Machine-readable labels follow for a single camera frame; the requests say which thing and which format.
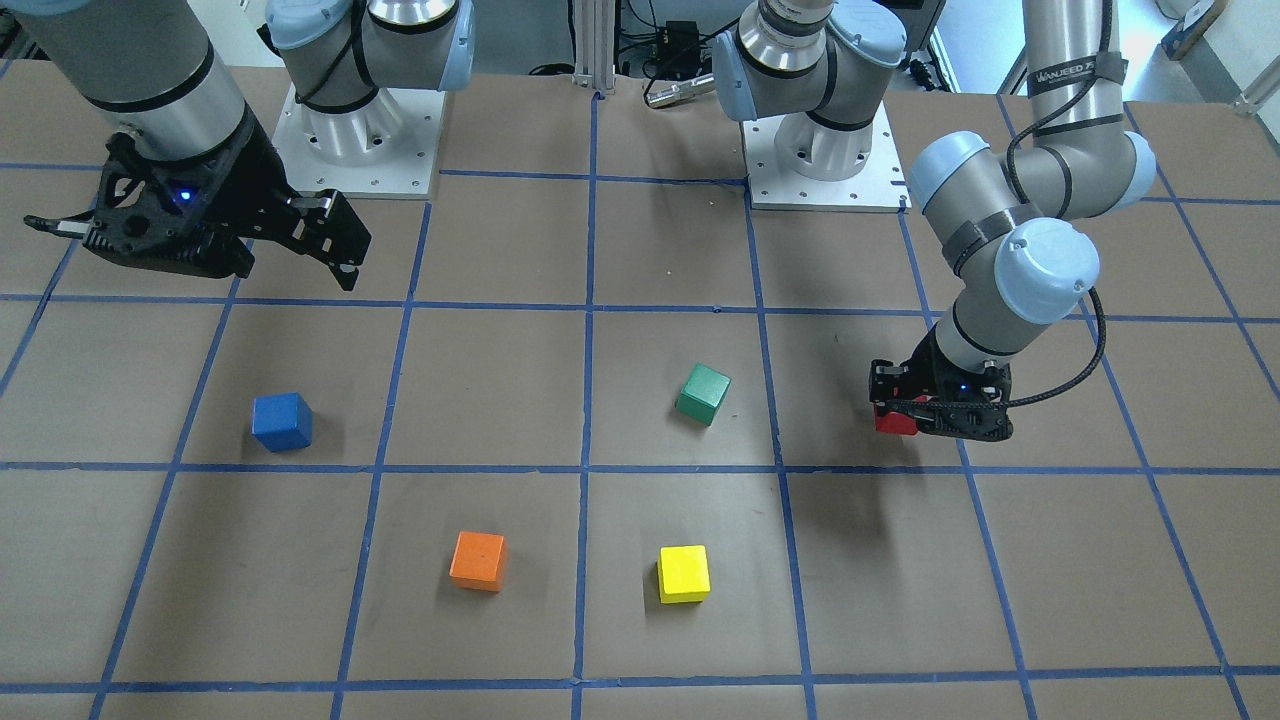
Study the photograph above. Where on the yellow wooden block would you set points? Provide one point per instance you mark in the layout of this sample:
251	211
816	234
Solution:
683	574

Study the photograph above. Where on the silver cylindrical connector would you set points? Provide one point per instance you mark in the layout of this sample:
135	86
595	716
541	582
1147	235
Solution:
679	92

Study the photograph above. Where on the green wooden block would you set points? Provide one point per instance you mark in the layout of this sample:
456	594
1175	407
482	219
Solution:
702	394

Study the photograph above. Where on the orange wooden block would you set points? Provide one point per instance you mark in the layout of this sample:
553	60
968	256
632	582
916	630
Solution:
479	561

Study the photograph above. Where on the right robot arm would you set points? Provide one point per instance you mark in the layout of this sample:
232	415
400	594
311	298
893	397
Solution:
151	66

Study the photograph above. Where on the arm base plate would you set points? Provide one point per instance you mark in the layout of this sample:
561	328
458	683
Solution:
794	169
388	149

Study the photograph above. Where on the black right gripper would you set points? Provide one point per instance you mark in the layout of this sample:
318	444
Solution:
253	178

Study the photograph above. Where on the black electronics box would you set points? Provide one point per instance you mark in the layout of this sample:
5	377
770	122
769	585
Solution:
677	39

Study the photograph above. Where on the blue wooden block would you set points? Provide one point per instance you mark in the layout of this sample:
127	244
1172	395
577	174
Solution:
282	422

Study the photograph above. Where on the aluminium frame post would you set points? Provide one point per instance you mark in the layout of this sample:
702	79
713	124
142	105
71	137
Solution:
594	41

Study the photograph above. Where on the red wooden block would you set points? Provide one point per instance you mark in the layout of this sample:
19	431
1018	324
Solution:
895	420

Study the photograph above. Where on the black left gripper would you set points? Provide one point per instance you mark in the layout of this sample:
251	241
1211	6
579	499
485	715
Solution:
927	368

